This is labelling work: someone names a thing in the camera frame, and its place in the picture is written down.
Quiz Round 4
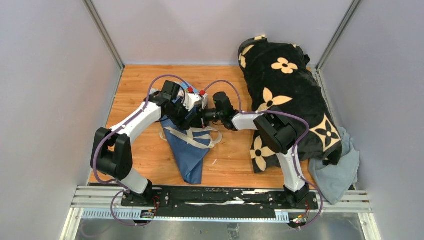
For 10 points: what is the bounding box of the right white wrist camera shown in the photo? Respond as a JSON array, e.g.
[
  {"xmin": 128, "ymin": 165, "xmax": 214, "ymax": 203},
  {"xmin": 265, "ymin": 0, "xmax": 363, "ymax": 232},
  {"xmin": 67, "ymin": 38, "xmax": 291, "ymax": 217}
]
[{"xmin": 201, "ymin": 93, "xmax": 209, "ymax": 109}]

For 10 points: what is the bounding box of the right aluminium corner post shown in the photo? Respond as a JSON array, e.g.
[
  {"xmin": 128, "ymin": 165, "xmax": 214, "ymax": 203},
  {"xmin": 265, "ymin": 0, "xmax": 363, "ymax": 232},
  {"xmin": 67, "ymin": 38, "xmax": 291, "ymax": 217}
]
[{"xmin": 316, "ymin": 0, "xmax": 363, "ymax": 71}]

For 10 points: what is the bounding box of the left aluminium corner post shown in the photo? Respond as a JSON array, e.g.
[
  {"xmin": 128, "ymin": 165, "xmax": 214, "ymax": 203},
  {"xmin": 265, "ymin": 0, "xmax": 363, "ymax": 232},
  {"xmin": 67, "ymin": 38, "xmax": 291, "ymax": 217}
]
[{"xmin": 82, "ymin": 0, "xmax": 125, "ymax": 71}]

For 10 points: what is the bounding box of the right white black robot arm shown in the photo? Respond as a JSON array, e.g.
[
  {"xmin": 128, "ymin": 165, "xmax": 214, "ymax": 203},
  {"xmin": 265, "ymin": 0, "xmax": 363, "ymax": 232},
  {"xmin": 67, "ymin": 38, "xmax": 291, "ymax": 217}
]
[{"xmin": 197, "ymin": 92, "xmax": 310, "ymax": 209}]

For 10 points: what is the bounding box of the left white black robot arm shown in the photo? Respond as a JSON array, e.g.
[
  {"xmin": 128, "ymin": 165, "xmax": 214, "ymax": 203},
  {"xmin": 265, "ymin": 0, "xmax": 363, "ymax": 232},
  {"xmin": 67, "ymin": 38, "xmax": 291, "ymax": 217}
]
[{"xmin": 90, "ymin": 80, "xmax": 204, "ymax": 207}]

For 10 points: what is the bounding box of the grey blue cloth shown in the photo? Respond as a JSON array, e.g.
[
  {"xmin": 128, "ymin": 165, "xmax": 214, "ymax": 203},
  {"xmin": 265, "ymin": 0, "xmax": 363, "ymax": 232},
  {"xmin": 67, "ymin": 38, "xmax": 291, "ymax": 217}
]
[{"xmin": 308, "ymin": 126, "xmax": 360, "ymax": 205}]

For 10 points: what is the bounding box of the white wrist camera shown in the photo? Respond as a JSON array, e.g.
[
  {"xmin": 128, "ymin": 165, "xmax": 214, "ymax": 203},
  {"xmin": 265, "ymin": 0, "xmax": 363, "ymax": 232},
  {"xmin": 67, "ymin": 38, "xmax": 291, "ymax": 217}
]
[
  {"xmin": 182, "ymin": 93, "xmax": 203, "ymax": 112},
  {"xmin": 201, "ymin": 93, "xmax": 209, "ymax": 109}
]

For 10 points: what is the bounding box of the blue wrapping paper sheet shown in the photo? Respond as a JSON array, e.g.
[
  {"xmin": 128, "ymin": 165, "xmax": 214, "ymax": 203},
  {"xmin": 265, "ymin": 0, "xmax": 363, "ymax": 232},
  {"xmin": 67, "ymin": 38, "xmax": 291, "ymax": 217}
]
[{"xmin": 160, "ymin": 81, "xmax": 213, "ymax": 185}]

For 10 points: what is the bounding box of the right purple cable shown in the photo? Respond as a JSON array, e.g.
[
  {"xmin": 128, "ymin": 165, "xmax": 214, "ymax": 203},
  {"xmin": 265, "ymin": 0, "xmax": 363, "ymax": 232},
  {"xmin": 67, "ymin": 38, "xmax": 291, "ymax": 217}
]
[{"xmin": 200, "ymin": 79, "xmax": 324, "ymax": 230}]

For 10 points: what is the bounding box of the black floral plush blanket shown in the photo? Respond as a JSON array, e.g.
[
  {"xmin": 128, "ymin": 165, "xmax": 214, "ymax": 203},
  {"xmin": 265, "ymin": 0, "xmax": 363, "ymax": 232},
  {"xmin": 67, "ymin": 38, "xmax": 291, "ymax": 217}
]
[{"xmin": 237, "ymin": 35, "xmax": 343, "ymax": 166}]

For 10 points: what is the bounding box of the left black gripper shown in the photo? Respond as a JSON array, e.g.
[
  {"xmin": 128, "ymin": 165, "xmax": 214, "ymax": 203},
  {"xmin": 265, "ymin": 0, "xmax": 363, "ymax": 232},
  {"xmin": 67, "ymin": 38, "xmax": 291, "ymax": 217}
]
[{"xmin": 166, "ymin": 97, "xmax": 197, "ymax": 131}]

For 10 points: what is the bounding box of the cream printed ribbon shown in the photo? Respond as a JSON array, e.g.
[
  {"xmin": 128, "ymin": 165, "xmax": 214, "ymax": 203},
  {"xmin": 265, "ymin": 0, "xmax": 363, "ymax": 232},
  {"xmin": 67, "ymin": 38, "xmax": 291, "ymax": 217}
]
[{"xmin": 159, "ymin": 126, "xmax": 223, "ymax": 149}]

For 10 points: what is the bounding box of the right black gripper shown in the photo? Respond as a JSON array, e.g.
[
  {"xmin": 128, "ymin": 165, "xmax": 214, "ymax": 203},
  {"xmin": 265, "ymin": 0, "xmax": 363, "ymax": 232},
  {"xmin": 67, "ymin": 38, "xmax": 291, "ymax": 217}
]
[{"xmin": 190, "ymin": 103, "xmax": 225, "ymax": 129}]

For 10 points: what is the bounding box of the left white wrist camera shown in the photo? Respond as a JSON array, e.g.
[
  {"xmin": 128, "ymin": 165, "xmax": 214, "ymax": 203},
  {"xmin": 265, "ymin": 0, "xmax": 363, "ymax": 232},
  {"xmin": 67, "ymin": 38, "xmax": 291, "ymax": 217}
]
[{"xmin": 182, "ymin": 93, "xmax": 203, "ymax": 112}]

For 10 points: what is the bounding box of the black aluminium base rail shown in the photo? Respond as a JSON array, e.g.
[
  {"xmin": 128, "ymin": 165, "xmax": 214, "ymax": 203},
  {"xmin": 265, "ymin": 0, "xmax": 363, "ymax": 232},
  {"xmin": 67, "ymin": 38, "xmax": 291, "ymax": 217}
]
[{"xmin": 63, "ymin": 185, "xmax": 373, "ymax": 234}]

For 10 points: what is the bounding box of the aluminium corner post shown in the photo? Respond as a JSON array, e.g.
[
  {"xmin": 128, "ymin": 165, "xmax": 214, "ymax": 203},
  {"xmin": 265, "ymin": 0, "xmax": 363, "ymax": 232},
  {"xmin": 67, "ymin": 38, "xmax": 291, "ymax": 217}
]
[
  {"xmin": 82, "ymin": 0, "xmax": 125, "ymax": 71},
  {"xmin": 316, "ymin": 0, "xmax": 363, "ymax": 71}
]

